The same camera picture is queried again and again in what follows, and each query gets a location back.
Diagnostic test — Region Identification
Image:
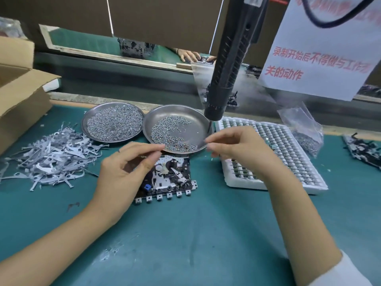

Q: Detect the white paper sign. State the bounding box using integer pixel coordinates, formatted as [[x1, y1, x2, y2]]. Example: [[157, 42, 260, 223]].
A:
[[258, 0, 378, 102]]

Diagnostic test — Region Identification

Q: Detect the black electric screwdriver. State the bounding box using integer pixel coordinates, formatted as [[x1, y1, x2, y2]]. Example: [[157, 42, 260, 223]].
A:
[[204, 0, 270, 140]]

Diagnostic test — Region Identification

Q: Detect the round steel dish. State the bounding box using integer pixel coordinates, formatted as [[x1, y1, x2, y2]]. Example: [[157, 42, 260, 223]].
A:
[[81, 103, 146, 143], [142, 104, 213, 155]]

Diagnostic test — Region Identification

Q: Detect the dark conveyor belt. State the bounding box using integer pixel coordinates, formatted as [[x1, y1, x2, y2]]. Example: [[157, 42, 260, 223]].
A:
[[33, 51, 381, 135]]

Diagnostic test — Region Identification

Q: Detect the metal cassette mechanism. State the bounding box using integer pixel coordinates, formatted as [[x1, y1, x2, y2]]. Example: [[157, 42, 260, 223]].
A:
[[133, 154, 198, 205]]

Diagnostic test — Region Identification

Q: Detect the brown cardboard box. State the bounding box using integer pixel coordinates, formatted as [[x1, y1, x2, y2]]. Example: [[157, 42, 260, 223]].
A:
[[0, 36, 62, 156]]

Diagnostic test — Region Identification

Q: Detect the pile of black metal parts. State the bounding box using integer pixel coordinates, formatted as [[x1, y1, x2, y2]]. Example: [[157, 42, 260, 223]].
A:
[[342, 133, 381, 171]]

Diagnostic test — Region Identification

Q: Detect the clear bag of screws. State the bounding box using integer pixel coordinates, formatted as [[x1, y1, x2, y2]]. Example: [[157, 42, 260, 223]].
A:
[[276, 101, 324, 158]]

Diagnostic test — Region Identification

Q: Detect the white sleeve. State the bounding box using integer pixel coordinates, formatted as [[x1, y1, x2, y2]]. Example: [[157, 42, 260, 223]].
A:
[[304, 249, 381, 286]]

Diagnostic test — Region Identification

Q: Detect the person's right hand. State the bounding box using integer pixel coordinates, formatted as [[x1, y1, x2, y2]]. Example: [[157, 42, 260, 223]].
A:
[[205, 126, 288, 184]]

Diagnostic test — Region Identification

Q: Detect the person's right forearm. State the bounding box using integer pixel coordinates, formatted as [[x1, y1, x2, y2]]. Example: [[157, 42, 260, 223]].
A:
[[260, 171, 343, 286]]

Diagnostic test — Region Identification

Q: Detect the black cable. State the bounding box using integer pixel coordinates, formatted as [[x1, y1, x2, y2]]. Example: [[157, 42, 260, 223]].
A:
[[297, 0, 370, 28]]

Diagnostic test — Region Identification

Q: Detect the heap of small silver screws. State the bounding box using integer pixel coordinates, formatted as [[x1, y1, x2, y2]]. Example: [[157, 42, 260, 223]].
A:
[[86, 104, 143, 140]]

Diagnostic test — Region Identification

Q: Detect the person's left hand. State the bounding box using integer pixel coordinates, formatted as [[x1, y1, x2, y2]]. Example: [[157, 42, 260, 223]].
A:
[[89, 142, 163, 229]]

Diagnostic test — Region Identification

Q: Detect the person's left forearm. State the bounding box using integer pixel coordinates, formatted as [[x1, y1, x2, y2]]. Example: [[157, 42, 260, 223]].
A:
[[0, 203, 120, 286]]

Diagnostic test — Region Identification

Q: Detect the dark mechanism assembly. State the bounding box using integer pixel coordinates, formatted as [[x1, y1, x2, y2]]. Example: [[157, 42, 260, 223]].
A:
[[117, 38, 156, 59], [195, 55, 218, 65]]

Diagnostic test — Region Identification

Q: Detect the brown cardboard panel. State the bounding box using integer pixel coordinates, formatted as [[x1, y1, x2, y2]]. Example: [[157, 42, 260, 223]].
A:
[[0, 0, 227, 51]]

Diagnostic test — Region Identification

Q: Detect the pile of grey metal levers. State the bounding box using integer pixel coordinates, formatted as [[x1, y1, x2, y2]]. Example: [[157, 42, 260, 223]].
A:
[[0, 121, 109, 193]]

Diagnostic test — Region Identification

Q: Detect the white plastic parts tray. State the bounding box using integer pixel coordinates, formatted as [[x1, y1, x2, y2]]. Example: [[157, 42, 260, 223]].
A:
[[215, 116, 329, 195]]

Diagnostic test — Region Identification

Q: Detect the wooden framed green board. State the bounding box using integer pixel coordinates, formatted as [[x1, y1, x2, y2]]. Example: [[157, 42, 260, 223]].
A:
[[39, 24, 194, 75]]

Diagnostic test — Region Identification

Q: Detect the scatter of small silver screws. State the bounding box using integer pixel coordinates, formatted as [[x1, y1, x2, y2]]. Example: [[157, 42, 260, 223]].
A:
[[151, 116, 199, 152]]

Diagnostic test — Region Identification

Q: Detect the grid of small silver components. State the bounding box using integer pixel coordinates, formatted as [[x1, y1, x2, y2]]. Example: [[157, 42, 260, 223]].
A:
[[220, 118, 322, 186]]

